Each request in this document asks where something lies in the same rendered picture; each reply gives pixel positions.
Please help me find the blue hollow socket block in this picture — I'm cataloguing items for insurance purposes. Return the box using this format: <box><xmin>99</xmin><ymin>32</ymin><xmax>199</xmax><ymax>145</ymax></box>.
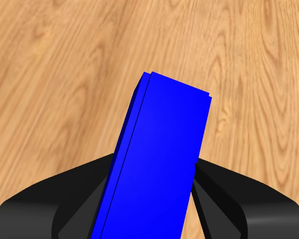
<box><xmin>91</xmin><ymin>71</ymin><xmax>212</xmax><ymax>239</ymax></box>

